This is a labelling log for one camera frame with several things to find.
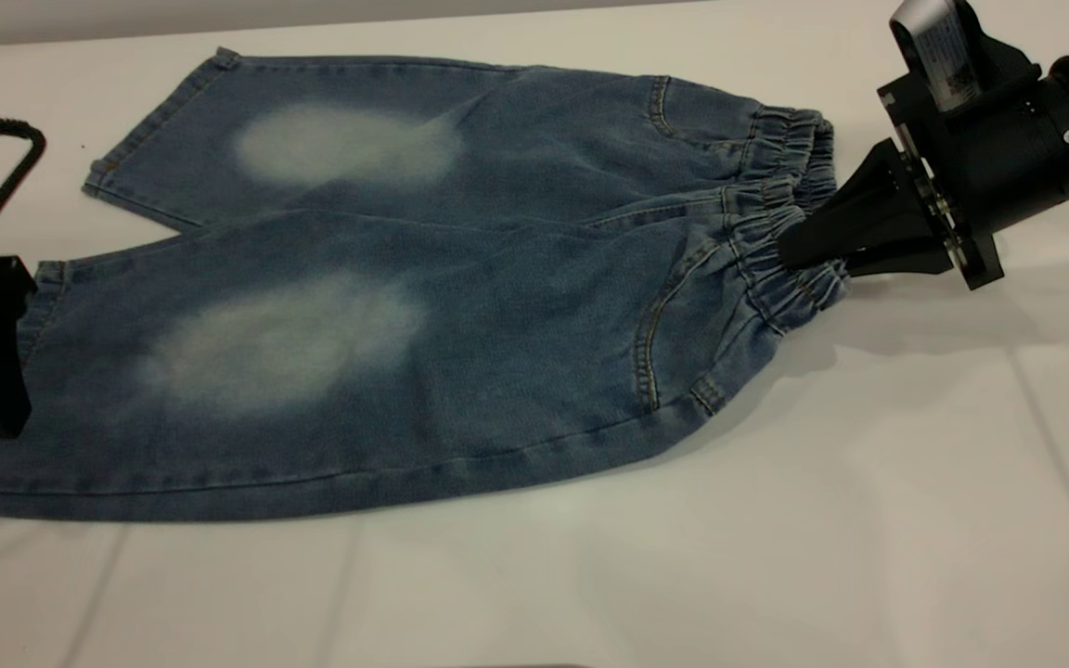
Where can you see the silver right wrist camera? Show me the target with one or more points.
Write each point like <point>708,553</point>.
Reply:
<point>938,46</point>

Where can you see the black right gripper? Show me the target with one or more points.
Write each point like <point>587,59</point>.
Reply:
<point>998,158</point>

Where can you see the blue denim jeans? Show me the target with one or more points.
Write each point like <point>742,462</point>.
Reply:
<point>497,306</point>

